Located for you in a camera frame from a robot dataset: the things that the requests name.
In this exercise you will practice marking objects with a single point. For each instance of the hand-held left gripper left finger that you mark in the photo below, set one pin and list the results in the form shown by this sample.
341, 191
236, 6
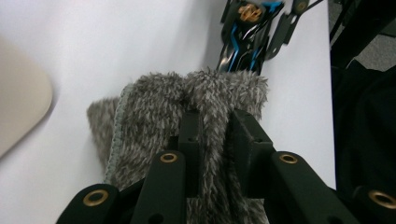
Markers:
190, 130

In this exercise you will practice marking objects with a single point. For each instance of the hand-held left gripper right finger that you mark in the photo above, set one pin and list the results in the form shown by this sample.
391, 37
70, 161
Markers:
249, 140

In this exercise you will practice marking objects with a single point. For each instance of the gray fuzzy cloth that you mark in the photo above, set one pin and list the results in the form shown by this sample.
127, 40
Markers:
149, 109

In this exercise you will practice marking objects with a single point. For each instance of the white plastic bin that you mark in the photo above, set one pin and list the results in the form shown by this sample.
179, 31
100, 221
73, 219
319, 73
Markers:
18, 93

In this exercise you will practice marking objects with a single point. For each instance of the dark cloth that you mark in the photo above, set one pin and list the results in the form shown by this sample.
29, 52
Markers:
364, 130

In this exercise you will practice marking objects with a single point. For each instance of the white table sheet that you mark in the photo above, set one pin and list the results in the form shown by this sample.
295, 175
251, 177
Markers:
93, 37

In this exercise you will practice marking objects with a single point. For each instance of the black metal frame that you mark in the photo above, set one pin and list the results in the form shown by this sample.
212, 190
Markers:
358, 31

